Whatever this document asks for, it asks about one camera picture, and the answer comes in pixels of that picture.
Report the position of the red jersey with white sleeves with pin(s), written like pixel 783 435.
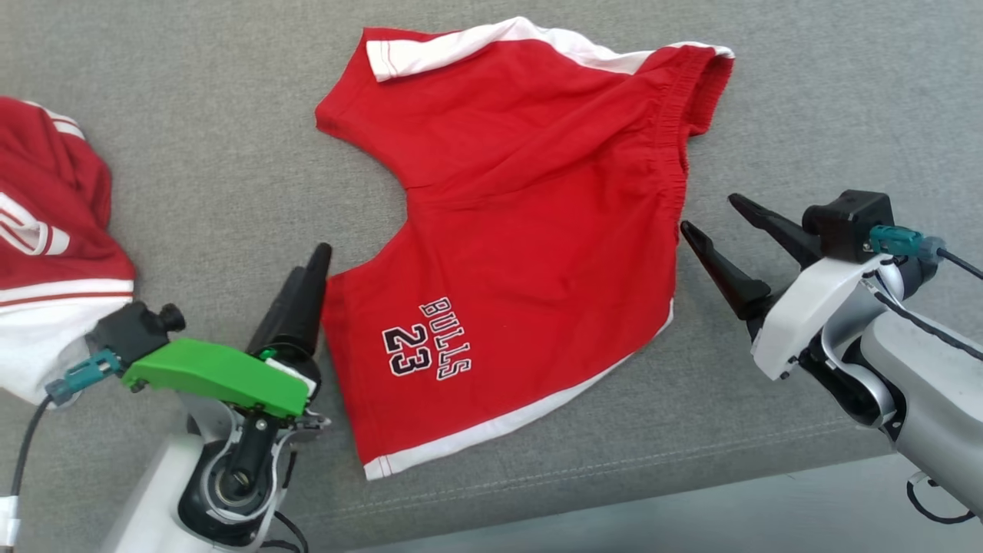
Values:
pixel 54 230

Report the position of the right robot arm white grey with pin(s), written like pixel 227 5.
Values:
pixel 921 369

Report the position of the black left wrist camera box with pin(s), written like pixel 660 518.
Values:
pixel 127 334

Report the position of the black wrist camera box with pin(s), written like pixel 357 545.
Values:
pixel 127 334
pixel 852 219

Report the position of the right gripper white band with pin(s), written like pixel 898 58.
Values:
pixel 806 307

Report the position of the grey fabric sofa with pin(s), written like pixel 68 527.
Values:
pixel 192 192

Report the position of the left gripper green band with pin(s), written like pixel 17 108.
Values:
pixel 223 376

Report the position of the red Bulls 23 shorts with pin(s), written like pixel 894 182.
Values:
pixel 537 230

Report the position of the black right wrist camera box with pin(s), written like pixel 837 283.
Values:
pixel 852 219

